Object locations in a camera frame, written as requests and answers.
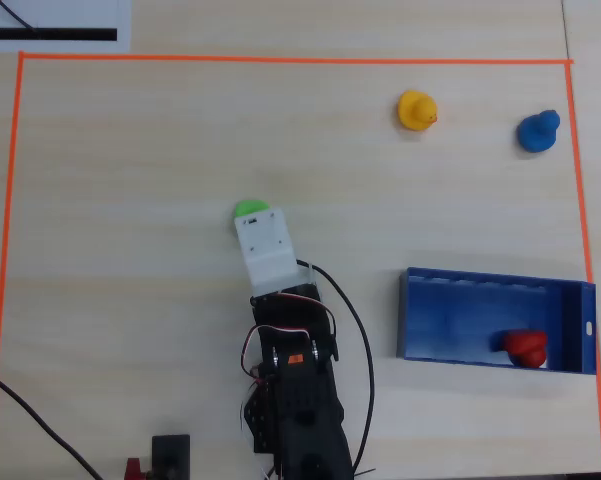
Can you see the orange tape strip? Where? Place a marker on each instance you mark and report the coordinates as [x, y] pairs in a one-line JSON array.
[[5, 240], [586, 250], [280, 59]]

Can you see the yellow rubber duck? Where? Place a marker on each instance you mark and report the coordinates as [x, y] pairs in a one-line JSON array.
[[416, 111]]

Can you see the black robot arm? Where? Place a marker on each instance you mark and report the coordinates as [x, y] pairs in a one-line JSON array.
[[300, 400]]

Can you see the black table clamp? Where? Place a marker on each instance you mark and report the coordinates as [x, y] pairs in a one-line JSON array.
[[170, 457]]

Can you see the green rubber duck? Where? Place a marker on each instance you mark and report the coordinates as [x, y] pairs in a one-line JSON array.
[[250, 207]]

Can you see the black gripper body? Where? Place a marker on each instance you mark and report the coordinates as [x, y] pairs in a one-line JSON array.
[[279, 295]]

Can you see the blue rubber duck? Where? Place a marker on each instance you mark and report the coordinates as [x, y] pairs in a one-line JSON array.
[[537, 131]]

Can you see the blue plastic box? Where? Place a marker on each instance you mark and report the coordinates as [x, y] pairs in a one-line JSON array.
[[480, 320]]

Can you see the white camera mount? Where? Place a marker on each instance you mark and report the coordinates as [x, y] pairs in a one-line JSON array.
[[267, 250]]

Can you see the white paper with black stripe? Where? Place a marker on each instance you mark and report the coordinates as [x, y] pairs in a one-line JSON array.
[[70, 15]]

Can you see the red rubber duck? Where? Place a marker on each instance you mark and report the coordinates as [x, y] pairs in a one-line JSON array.
[[527, 346]]

